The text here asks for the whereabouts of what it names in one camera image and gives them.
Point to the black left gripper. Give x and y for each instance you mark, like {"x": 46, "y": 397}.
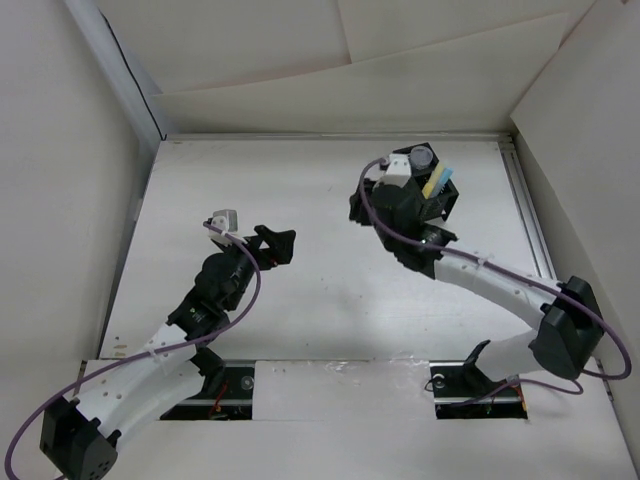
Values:
{"x": 279, "y": 244}

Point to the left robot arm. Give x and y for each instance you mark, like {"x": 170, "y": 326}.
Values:
{"x": 84, "y": 435}

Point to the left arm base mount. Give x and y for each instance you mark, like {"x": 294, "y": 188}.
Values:
{"x": 226, "y": 393}

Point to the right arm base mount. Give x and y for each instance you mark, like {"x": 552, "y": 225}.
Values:
{"x": 462, "y": 392}

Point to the blue highlighter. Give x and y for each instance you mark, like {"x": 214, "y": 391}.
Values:
{"x": 444, "y": 178}

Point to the black two-slot organizer box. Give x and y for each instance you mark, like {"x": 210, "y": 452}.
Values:
{"x": 439, "y": 206}

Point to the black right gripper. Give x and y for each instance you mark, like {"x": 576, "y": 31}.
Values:
{"x": 358, "y": 209}

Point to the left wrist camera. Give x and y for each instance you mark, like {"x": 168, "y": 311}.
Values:
{"x": 221, "y": 225}

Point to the aluminium rail right edge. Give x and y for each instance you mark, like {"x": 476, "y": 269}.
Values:
{"x": 535, "y": 237}

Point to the clear jar of paper clips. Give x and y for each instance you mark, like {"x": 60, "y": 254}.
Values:
{"x": 421, "y": 157}

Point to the yellow highlighter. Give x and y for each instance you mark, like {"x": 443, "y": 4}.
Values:
{"x": 430, "y": 186}

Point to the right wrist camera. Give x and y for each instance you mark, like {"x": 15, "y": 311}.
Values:
{"x": 395, "y": 170}

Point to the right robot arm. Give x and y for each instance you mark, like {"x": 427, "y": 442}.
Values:
{"x": 562, "y": 318}

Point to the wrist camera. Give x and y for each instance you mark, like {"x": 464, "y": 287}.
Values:
{"x": 221, "y": 225}
{"x": 395, "y": 170}

